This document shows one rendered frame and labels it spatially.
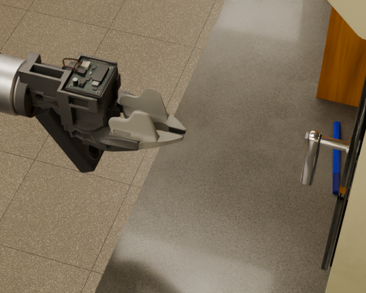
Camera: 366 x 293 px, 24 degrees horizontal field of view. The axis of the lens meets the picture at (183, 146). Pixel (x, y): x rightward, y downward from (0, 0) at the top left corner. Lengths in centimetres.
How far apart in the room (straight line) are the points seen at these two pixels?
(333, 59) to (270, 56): 16
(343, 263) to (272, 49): 51
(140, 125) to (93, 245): 133
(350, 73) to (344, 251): 38
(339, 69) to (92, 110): 47
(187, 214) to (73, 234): 116
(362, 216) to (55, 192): 157
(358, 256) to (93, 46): 193
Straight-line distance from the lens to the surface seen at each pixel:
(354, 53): 133
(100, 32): 292
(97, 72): 105
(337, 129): 135
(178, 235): 122
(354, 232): 104
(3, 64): 110
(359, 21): 80
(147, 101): 107
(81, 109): 104
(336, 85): 138
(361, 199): 98
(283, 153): 132
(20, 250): 237
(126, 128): 105
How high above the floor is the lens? 195
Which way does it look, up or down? 50 degrees down
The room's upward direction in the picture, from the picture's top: straight up
